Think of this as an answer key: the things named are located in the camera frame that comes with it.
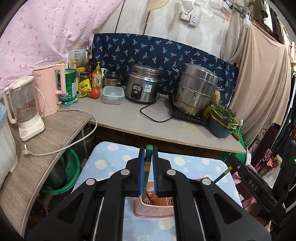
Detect green tin can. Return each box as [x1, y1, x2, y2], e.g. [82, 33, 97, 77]
[59, 69, 77, 105]

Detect green chopstick gold band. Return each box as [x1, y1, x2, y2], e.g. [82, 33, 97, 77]
[142, 145, 153, 202]

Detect pink electric kettle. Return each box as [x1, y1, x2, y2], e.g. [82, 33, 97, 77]
[33, 64, 66, 117]

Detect green plastic basin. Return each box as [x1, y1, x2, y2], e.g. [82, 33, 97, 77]
[41, 148, 80, 195]

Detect white dish drainer box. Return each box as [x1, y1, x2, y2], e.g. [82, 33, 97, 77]
[0, 103, 18, 186]

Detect yellow oil bottle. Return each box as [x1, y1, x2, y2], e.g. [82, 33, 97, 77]
[92, 62, 102, 88]

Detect pink perforated utensil basket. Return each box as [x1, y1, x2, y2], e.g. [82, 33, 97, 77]
[133, 178, 211, 219]

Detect small steel lidded pot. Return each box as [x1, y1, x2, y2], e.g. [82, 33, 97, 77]
[102, 71, 123, 87]

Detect red tomato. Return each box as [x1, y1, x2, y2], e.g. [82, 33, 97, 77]
[90, 87, 101, 99]

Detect white blender jug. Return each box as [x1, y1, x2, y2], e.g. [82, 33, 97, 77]
[3, 76, 45, 142]

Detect white power cable plug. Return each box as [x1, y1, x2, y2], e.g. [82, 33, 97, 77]
[22, 108, 98, 157]

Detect dark red chopstick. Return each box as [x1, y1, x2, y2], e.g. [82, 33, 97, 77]
[145, 191, 152, 202]

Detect navy floral cloth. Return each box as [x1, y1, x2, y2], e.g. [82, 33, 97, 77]
[92, 33, 239, 106]

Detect large steel steamer pot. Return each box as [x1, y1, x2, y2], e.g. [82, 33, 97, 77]
[173, 63, 223, 116]

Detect blue planet pattern tablecloth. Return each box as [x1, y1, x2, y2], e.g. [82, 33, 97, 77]
[71, 141, 243, 241]

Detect steel rice cooker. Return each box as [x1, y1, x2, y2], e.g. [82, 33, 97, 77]
[125, 64, 162, 104]

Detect blue basin with greens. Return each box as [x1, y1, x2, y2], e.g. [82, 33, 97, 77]
[203, 103, 239, 138]

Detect beige hanging curtain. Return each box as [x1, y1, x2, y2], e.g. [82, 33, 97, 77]
[220, 11, 291, 145]

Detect clear food container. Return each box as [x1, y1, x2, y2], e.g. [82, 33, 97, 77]
[102, 86, 125, 105]

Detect black induction cooker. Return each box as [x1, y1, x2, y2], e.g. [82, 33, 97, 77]
[169, 94, 210, 127]

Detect white carton box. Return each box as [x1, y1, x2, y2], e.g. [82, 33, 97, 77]
[68, 49, 88, 69]

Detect pink dotted curtain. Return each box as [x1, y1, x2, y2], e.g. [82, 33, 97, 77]
[1, 1, 121, 90]

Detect yellow snack packet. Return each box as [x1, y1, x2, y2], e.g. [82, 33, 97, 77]
[78, 79, 91, 94]

